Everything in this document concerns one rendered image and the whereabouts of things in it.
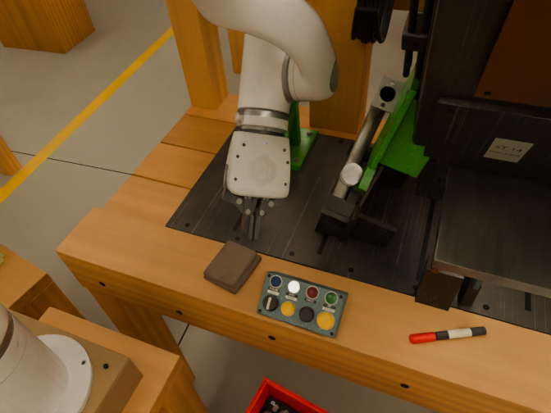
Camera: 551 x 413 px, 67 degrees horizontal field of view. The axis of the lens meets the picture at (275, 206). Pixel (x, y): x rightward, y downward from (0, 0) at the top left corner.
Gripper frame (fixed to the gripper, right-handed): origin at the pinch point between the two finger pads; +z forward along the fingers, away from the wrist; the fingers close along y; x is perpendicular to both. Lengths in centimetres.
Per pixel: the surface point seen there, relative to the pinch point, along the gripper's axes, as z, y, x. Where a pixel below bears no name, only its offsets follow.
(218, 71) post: -37, 4, 60
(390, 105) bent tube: -22.7, 21.3, -3.4
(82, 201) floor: 18, -39, 187
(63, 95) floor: -50, -64, 285
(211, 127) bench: -21, 3, 58
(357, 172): -10.9, 19.1, 0.7
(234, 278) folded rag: 11.6, 1.4, 11.3
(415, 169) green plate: -12.4, 25.6, -6.6
